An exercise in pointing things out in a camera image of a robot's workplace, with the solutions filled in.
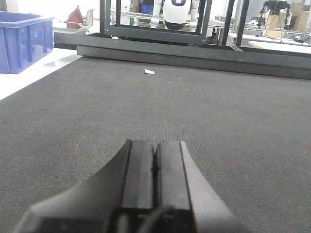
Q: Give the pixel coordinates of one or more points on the white humanoid robot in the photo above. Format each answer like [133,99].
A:
[175,13]

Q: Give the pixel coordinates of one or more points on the black base boards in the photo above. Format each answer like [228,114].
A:
[285,64]

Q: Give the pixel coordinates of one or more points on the red bag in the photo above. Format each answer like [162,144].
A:
[74,18]

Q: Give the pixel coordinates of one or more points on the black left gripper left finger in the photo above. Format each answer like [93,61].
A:
[123,185]

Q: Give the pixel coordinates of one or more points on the dark grey table mat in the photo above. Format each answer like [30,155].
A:
[250,135]

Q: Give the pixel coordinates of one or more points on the white paper scrap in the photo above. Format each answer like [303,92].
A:
[149,71]

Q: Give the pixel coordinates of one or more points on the blue plastic crate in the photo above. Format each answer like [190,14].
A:
[24,39]

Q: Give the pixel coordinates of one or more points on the black metal frame rack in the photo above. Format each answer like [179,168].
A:
[110,24]

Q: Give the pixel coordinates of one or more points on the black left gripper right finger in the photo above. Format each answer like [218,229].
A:
[185,201]

